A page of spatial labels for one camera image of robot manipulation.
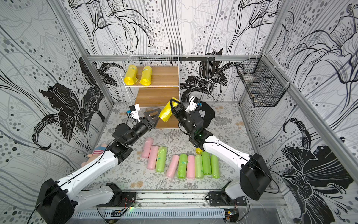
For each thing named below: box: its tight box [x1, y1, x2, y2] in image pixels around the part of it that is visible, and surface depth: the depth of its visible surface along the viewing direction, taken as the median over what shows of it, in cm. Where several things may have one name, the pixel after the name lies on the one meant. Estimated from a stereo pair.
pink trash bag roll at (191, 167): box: [186, 154, 196, 180], surface depth 83 cm
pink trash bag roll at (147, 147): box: [141, 137, 154, 159], surface depth 90 cm
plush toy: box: [81, 143, 108, 168], surface depth 86 cm
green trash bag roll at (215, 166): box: [210, 154, 221, 179], surface depth 83 cm
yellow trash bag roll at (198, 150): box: [195, 147, 204, 155], surface depth 89 cm
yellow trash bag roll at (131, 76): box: [123, 64, 139, 86], surface depth 73 cm
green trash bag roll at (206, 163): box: [201, 151, 212, 175], surface depth 84 cm
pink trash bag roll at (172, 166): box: [165, 154, 180, 180], surface depth 83 cm
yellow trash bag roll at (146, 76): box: [139, 65, 153, 87], surface depth 74 cm
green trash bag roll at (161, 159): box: [155, 146, 168, 173], surface depth 87 cm
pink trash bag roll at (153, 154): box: [147, 145, 159, 171], surface depth 87 cm
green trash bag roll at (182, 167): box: [177, 153, 188, 179], surface depth 83 cm
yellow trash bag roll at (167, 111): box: [158, 97, 180, 123], surface depth 68 cm
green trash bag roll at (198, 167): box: [194, 154, 204, 180], surface depth 82 cm
